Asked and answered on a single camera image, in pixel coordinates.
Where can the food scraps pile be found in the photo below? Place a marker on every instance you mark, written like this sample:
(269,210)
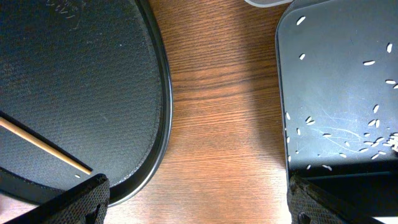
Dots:
(393,141)

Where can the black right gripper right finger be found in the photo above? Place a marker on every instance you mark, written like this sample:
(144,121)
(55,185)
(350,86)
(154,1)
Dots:
(308,203)

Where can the round black tray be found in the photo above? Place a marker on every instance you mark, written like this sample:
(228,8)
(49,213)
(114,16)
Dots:
(90,79)

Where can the wooden chopstick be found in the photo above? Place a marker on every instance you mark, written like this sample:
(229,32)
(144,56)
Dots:
(37,142)

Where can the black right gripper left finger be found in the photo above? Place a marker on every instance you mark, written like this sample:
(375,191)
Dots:
(85,203)

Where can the black rectangular tray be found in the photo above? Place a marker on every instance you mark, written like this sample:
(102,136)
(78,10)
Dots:
(337,66)

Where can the clear plastic bin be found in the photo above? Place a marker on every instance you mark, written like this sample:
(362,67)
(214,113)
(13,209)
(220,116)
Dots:
(267,3)

